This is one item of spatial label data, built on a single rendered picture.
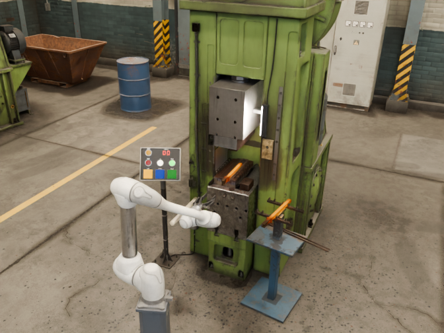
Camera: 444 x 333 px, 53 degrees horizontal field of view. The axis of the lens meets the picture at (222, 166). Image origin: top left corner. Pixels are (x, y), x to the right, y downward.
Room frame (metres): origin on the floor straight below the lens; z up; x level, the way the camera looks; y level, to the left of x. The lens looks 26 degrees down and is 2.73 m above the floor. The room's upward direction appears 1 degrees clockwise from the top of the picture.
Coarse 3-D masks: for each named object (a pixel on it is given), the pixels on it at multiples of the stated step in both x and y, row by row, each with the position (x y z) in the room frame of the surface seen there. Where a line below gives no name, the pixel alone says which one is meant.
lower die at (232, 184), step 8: (232, 160) 3.66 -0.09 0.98; (240, 160) 3.64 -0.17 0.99; (224, 168) 3.48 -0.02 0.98; (232, 168) 3.46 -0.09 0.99; (240, 168) 3.46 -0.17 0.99; (248, 168) 3.52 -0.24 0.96; (216, 176) 3.32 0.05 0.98; (232, 176) 3.29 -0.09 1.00; (240, 176) 3.34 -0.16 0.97; (232, 184) 3.25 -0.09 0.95
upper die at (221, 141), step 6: (252, 132) 3.57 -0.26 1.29; (216, 138) 3.31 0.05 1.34; (222, 138) 3.29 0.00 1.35; (228, 138) 3.27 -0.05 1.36; (234, 138) 3.25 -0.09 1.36; (246, 138) 3.44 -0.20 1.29; (216, 144) 3.31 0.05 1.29; (222, 144) 3.29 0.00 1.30; (228, 144) 3.27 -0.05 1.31; (234, 144) 3.25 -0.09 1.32; (240, 144) 3.32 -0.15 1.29
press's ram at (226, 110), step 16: (224, 80) 3.51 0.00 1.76; (256, 80) 3.53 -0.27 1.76; (224, 96) 3.28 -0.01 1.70; (240, 96) 3.23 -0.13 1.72; (256, 96) 3.46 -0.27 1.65; (224, 112) 3.28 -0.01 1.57; (240, 112) 3.23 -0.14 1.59; (256, 112) 3.38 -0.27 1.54; (224, 128) 3.28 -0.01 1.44; (240, 128) 3.22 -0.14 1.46
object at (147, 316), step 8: (168, 304) 2.30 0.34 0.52; (144, 312) 2.16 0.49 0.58; (152, 312) 2.15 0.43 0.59; (160, 312) 2.15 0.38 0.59; (168, 312) 2.29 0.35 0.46; (144, 320) 2.17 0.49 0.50; (152, 320) 2.16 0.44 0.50; (160, 320) 2.16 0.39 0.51; (168, 320) 2.27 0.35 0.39; (144, 328) 2.17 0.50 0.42; (152, 328) 2.16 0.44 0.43; (160, 328) 2.16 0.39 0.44; (168, 328) 2.26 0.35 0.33
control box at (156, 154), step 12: (144, 156) 3.37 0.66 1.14; (156, 156) 3.37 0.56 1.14; (168, 156) 3.37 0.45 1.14; (180, 156) 3.40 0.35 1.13; (144, 168) 3.32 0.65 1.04; (156, 168) 3.32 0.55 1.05; (168, 168) 3.32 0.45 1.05; (180, 168) 3.37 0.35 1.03; (144, 180) 3.31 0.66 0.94; (156, 180) 3.28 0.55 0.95; (168, 180) 3.27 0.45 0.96; (180, 180) 3.33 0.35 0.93
